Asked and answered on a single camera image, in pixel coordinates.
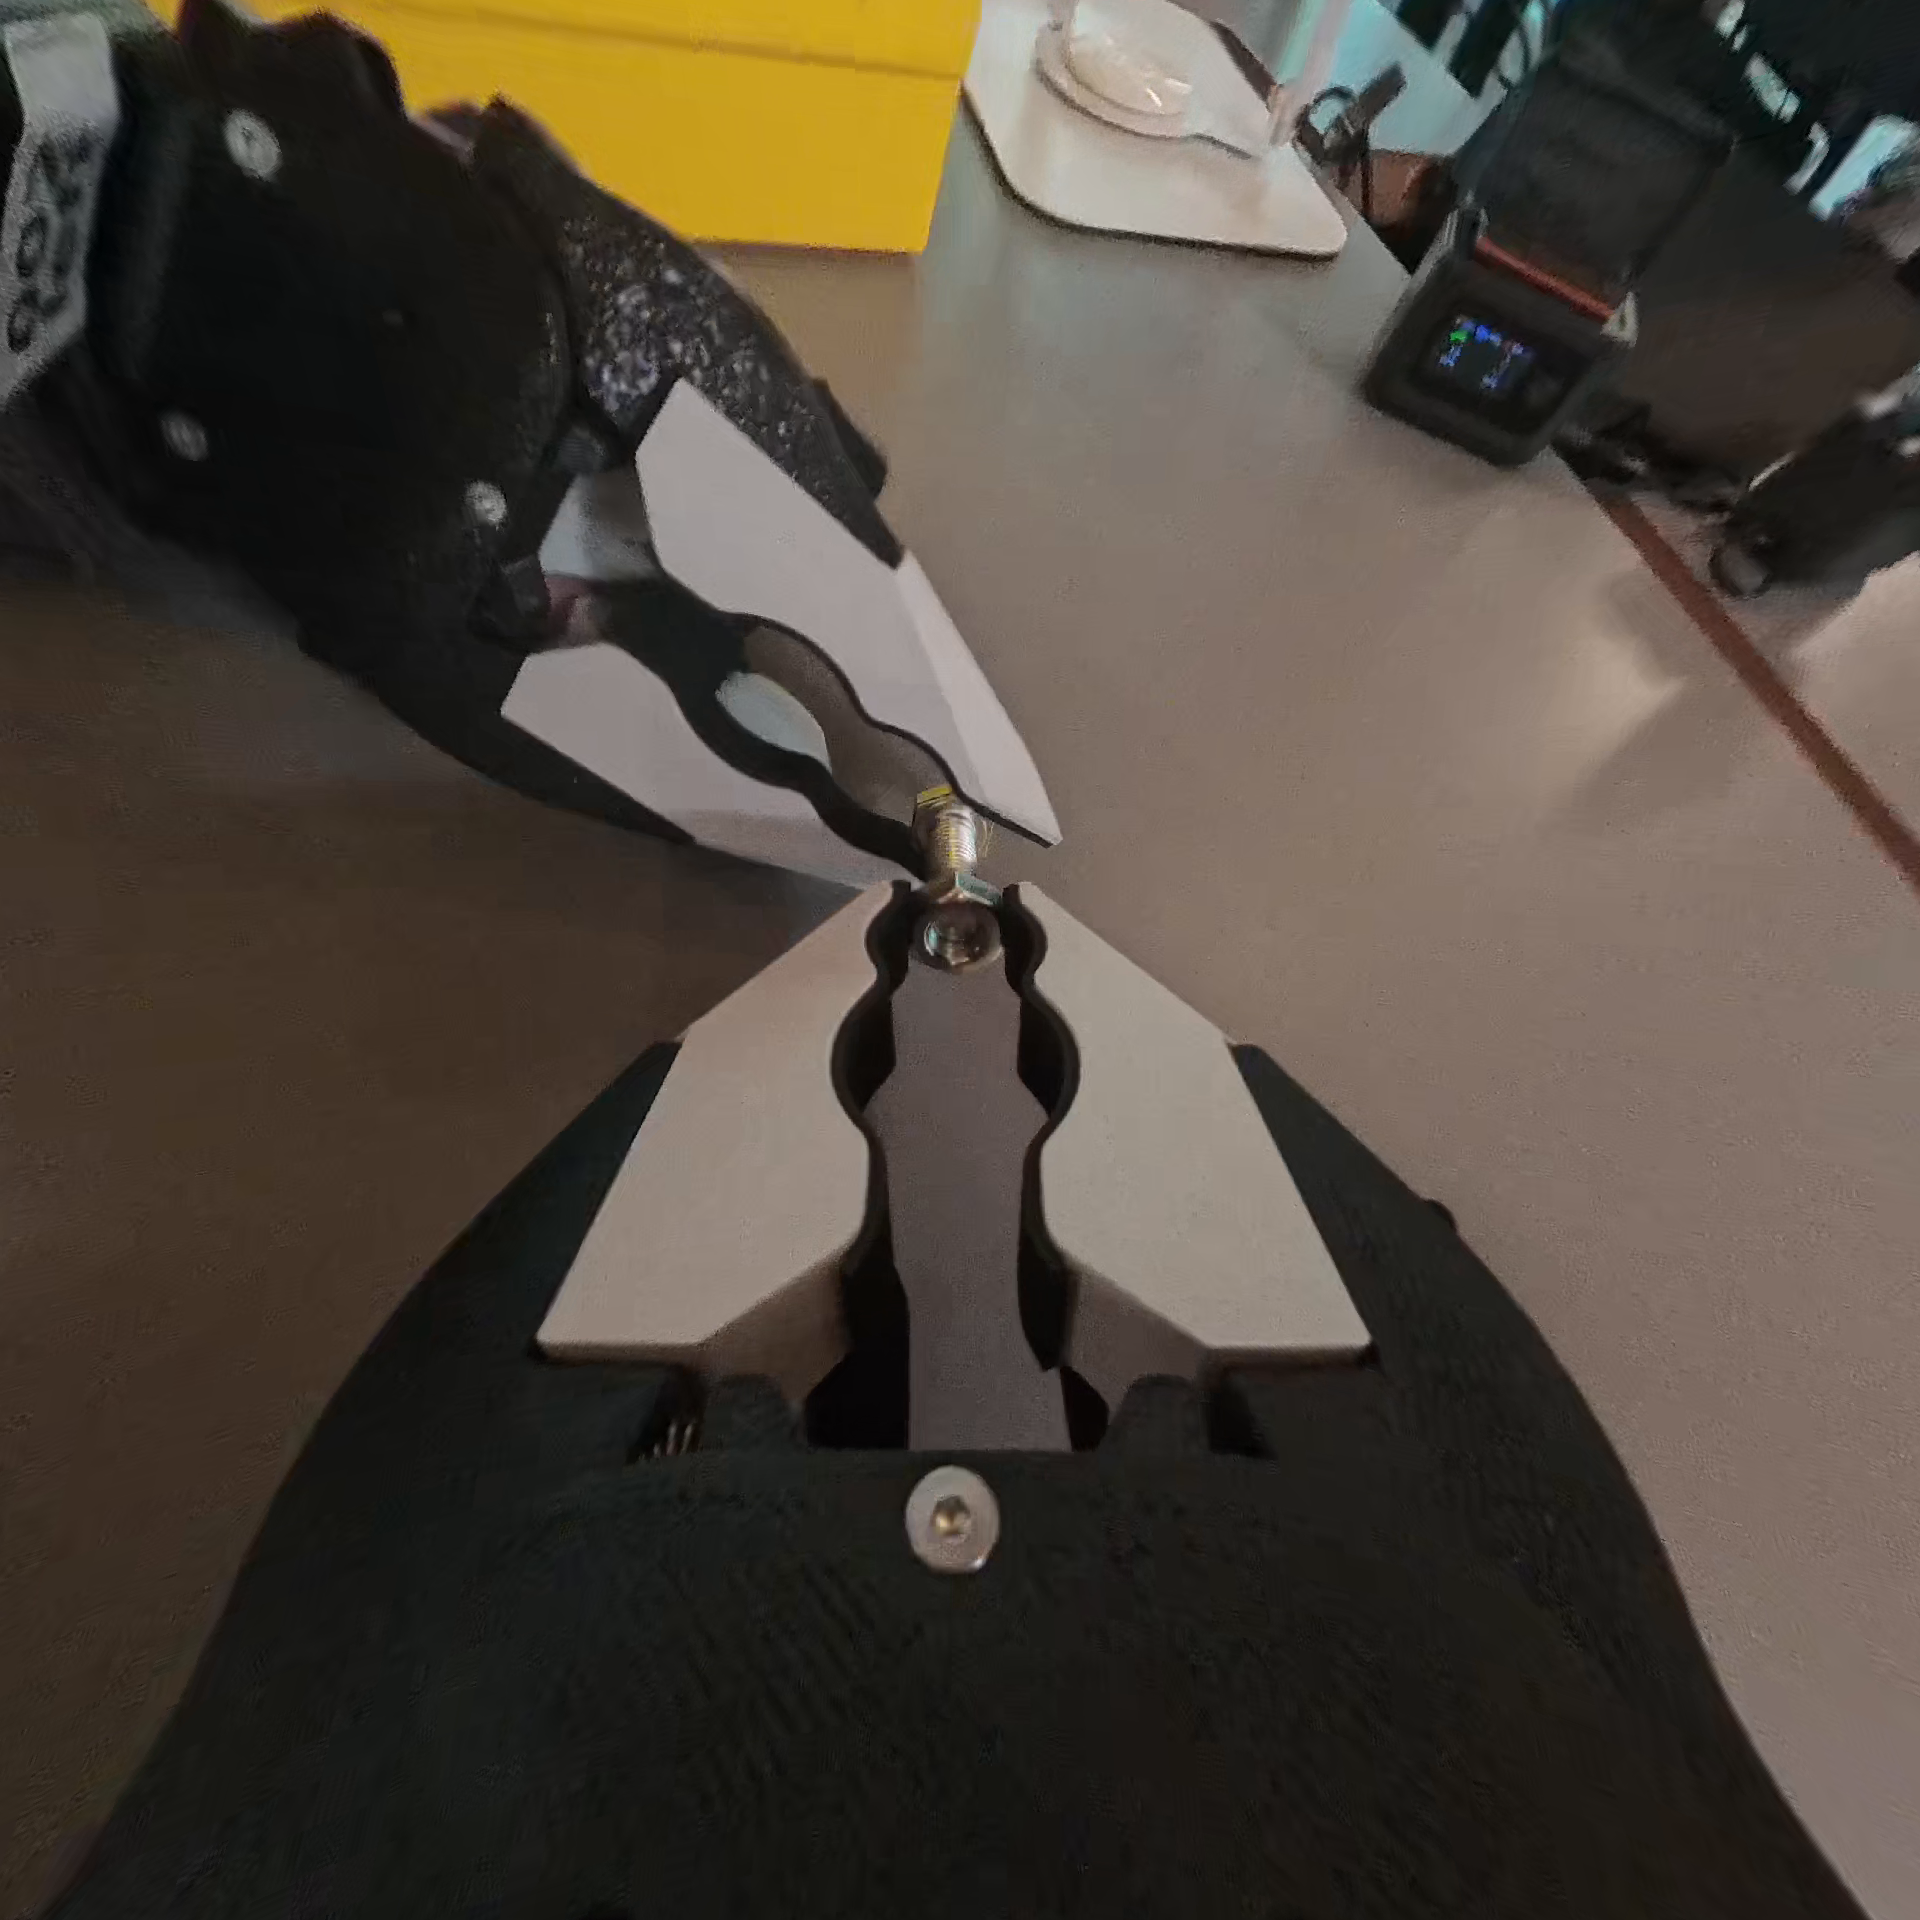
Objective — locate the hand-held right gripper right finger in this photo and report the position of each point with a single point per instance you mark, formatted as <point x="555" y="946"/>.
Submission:
<point x="1202" y="1201"/>

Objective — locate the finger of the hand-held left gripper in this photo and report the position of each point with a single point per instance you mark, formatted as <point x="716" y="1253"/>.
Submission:
<point x="809" y="583"/>
<point x="661" y="751"/>

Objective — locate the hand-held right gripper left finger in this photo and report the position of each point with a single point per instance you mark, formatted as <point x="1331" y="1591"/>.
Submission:
<point x="703" y="1201"/>

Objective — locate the steel hex bolt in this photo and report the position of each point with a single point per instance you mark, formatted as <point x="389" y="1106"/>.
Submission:
<point x="943" y="845"/>

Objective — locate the steel hex nut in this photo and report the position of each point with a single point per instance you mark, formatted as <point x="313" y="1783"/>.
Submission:
<point x="979" y="956"/>

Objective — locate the yellow plastic bin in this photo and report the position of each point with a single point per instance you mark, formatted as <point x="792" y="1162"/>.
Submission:
<point x="749" y="121"/>

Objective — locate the white plastic blister tray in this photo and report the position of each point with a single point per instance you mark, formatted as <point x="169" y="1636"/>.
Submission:
<point x="1141" y="181"/>

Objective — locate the black power station with screen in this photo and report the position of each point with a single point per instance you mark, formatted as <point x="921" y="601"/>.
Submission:
<point x="1409" y="361"/>

